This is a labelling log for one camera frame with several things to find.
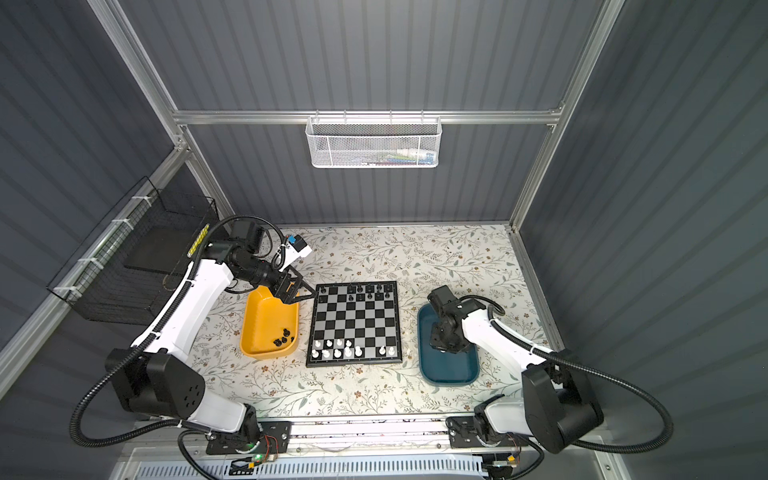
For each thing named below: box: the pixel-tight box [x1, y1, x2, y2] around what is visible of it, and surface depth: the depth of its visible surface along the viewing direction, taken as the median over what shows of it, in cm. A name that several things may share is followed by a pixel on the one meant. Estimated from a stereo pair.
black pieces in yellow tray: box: [273, 328, 295, 347], surface depth 91 cm
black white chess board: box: [306, 281, 403, 368], surface depth 93 cm
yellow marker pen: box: [187, 223, 210, 258], surface depth 81 cm
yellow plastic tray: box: [240, 285, 300, 361], surface depth 94 cm
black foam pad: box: [124, 225, 207, 275], surface depth 77 cm
